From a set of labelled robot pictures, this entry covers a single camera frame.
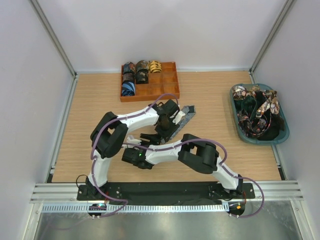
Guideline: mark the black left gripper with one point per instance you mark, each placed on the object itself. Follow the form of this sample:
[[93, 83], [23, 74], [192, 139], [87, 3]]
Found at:
[[166, 134]]

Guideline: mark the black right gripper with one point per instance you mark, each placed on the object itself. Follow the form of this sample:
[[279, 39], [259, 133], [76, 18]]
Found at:
[[155, 139]]

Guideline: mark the grey floral tie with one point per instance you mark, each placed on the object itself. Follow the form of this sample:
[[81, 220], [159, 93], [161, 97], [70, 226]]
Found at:
[[190, 112]]

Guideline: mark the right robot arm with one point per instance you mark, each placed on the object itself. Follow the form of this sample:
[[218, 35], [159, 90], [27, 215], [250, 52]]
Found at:
[[204, 156]]

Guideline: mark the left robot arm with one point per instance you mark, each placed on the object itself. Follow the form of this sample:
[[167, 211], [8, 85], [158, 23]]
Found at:
[[107, 139]]

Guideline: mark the orange compartment tray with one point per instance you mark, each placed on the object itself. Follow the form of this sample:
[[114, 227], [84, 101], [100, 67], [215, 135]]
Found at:
[[165, 82]]

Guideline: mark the dark camouflage rolled tie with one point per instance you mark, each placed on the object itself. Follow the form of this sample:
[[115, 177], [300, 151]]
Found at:
[[142, 77]]

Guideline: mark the blue striped rolled tie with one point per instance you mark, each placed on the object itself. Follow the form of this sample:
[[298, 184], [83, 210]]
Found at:
[[128, 89]]

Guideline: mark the yellow black rolled tie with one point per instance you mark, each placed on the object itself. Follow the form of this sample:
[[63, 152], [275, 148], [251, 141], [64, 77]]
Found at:
[[155, 66]]

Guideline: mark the dark brown rolled tie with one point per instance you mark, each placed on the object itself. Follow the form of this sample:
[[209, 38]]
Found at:
[[128, 77]]

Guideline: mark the brown blue rolled tie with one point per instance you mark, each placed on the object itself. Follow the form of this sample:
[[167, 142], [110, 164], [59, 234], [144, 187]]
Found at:
[[142, 65]]

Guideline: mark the navy orange rolled tie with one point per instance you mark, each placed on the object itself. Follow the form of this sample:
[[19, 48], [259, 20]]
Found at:
[[129, 67]]

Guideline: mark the dark green tie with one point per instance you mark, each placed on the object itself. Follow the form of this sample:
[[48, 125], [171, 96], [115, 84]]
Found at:
[[248, 104]]

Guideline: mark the dark navy floral tie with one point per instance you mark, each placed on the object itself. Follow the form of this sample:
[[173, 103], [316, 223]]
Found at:
[[254, 127]]

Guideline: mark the brown blue floral tie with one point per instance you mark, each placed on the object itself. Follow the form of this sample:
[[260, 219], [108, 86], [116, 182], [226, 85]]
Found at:
[[267, 100]]

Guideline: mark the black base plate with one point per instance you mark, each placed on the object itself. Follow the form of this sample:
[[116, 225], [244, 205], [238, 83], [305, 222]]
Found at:
[[174, 193]]

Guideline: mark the white slotted cable duct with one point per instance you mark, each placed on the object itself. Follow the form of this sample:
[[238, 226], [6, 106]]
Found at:
[[99, 208]]

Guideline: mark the aluminium frame rail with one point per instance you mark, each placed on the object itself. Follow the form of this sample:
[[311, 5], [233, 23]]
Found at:
[[284, 190]]

